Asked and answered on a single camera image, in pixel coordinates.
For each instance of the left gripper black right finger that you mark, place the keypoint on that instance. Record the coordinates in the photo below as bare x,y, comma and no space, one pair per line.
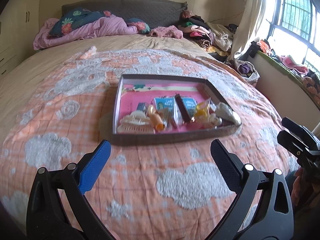
229,165

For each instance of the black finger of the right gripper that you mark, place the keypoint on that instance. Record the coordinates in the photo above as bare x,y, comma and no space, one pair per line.
293,144

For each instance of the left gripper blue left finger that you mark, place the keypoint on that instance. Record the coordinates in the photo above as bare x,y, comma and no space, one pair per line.
94,164

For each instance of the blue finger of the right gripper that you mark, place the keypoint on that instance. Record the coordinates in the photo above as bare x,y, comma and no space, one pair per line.
291,125

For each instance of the yellow item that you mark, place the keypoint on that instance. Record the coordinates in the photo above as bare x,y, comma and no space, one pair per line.
202,111

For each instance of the red strap wristwatch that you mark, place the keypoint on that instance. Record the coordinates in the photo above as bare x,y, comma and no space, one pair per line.
187,108

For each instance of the white large hair claw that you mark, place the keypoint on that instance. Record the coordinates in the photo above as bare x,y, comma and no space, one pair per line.
136,123

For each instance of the beige spiral hair clip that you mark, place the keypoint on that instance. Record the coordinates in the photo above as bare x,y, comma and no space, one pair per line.
155,118

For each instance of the blue earring card packet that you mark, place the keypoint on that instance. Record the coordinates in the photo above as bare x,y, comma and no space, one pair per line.
142,106

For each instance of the clear bag of jewelry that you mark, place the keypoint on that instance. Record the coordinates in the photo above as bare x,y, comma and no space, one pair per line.
167,118

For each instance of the clothes on window sill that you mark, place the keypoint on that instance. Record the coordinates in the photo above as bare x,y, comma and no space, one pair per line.
304,77

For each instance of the clear plastic packet in box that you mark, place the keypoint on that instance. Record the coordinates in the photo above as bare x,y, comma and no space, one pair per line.
225,112

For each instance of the orange floral bed quilt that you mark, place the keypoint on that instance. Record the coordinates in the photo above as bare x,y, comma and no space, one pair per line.
58,105

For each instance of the barred window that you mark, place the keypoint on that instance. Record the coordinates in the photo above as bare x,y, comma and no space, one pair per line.
293,30

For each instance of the shallow cardboard box tray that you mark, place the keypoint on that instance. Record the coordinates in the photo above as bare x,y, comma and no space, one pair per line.
226,128

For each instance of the pile of clothes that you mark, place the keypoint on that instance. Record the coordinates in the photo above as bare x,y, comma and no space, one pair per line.
213,38

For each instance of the cream curtain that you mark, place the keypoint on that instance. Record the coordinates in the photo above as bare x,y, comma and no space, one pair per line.
248,29

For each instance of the pink knitted garment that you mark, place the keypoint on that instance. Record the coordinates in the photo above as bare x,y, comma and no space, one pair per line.
170,31

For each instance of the pink crumpled blanket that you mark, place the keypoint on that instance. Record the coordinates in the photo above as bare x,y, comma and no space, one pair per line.
105,26

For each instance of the dark floral pillow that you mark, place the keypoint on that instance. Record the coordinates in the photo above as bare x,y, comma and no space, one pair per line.
80,17

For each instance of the dark quilted headboard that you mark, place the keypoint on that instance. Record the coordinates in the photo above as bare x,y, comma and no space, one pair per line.
156,13

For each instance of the cream wardrobe cabinets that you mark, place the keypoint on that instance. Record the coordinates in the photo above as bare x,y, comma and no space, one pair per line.
19,25

